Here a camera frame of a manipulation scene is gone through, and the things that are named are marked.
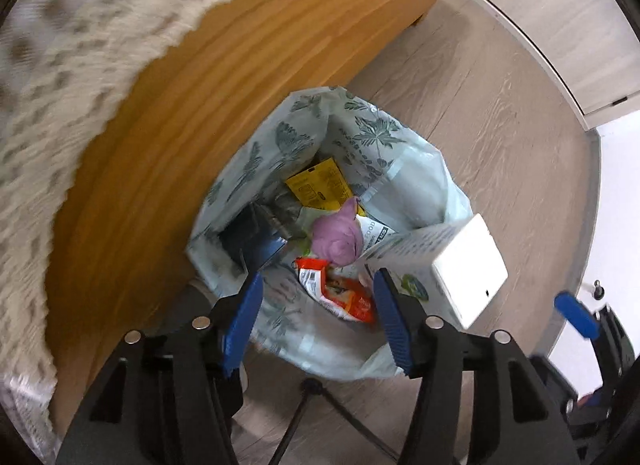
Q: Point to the light wooden door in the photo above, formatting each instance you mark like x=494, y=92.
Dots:
x=550, y=20

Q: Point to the black metal stand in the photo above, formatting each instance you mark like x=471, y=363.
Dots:
x=310, y=387

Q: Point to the white and black packet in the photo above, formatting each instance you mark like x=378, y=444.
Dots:
x=374, y=235

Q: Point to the white carton box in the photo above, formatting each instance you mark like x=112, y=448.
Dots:
x=470, y=270

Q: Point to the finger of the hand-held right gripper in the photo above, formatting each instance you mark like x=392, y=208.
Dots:
x=577, y=315

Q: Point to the red snack packet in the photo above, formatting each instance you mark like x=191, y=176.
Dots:
x=345, y=295

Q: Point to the wooden bed frame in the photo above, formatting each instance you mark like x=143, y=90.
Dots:
x=200, y=95

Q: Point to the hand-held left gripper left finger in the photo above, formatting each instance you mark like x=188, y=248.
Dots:
x=242, y=325

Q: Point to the dark blue box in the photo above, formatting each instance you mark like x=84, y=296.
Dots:
x=260, y=250

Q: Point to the leaf print trash bag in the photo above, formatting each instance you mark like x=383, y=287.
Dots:
x=415, y=180

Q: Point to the yellow snack packet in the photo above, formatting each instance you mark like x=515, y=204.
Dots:
x=320, y=185

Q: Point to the pink cloth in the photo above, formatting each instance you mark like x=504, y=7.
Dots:
x=335, y=240

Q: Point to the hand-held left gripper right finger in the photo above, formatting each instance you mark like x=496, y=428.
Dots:
x=395, y=320

